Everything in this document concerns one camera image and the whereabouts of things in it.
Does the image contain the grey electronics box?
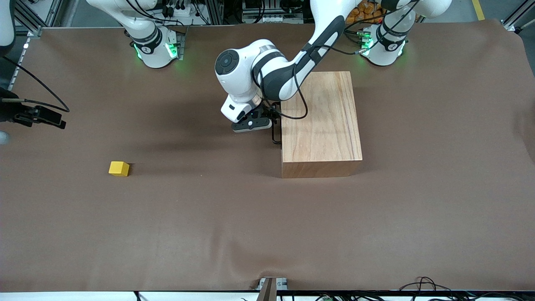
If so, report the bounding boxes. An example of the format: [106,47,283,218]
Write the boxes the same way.
[240,0,296,24]

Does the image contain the metal table clamp bracket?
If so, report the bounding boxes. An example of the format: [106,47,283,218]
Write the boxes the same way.
[258,277,289,301]

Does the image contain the yellow wooden block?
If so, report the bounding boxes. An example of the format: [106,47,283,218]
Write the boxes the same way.
[109,161,130,177]

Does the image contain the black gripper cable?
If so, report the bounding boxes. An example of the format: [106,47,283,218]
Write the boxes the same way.
[252,0,421,121]
[0,56,70,113]

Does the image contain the aluminium frame rail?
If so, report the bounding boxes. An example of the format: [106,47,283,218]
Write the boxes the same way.
[13,0,80,39]
[501,0,535,32]

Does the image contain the orange bag pile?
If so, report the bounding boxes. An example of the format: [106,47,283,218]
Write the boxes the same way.
[345,0,384,25]

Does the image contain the brown table cover mat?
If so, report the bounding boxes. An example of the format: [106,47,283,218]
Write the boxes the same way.
[0,19,535,292]

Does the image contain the wooden cabinet box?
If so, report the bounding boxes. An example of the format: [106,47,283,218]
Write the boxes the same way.
[279,71,363,179]

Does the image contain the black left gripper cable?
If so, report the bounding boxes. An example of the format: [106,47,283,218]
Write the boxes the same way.
[252,0,421,121]

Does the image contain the black cable bundle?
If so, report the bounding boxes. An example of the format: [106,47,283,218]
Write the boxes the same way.
[397,276,535,301]

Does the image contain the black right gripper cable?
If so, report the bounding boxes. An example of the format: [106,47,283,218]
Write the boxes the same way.
[0,56,70,113]

